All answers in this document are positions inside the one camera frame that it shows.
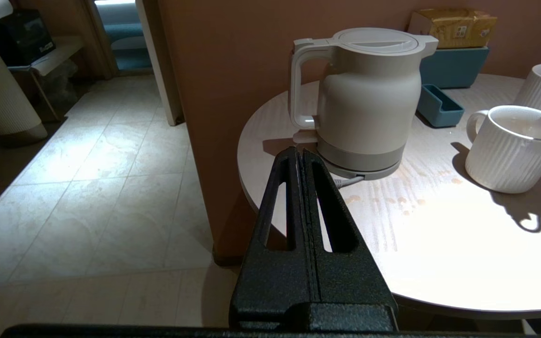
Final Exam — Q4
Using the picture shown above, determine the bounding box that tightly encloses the wide ribbed white cup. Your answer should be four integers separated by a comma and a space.
465, 105, 541, 194

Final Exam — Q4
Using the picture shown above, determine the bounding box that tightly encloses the white electric kettle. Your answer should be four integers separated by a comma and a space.
288, 27, 439, 172

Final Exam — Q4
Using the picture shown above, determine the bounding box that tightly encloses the gold tissue pack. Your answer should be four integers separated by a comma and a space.
408, 8, 498, 49

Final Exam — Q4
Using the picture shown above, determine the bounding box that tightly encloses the blue-grey tissue box holder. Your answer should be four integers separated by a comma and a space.
418, 46, 491, 90

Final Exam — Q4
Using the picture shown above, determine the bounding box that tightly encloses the wooden side shelf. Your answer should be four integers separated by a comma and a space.
7, 36, 86, 123

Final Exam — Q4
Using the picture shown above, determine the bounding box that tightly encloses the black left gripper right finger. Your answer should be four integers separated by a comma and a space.
301, 149, 399, 332

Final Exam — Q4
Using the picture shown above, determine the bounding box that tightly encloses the black box appliance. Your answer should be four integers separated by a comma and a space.
0, 9, 56, 67

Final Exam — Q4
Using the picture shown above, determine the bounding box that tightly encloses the small blue rectangular tray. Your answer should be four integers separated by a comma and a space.
416, 84, 465, 128

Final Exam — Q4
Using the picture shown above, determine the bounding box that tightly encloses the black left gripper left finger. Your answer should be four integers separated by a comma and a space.
230, 147, 319, 330

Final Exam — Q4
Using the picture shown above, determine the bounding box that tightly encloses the grey round kettle base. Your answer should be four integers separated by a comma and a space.
318, 150, 402, 180

